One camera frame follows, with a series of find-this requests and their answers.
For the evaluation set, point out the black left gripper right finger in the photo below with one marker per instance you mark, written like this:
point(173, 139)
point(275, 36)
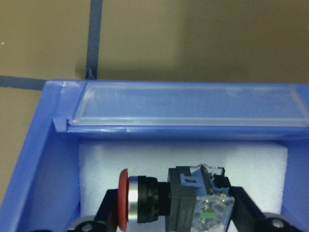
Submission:
point(246, 216)

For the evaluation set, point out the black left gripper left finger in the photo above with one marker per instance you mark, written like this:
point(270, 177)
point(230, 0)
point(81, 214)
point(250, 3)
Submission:
point(106, 218)

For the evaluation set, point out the red push button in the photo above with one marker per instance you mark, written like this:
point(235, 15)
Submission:
point(193, 199)

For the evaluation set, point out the white foam pad left bin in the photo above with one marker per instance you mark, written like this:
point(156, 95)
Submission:
point(258, 167)

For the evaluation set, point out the blue left plastic bin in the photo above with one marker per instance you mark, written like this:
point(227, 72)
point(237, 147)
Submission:
point(44, 191)

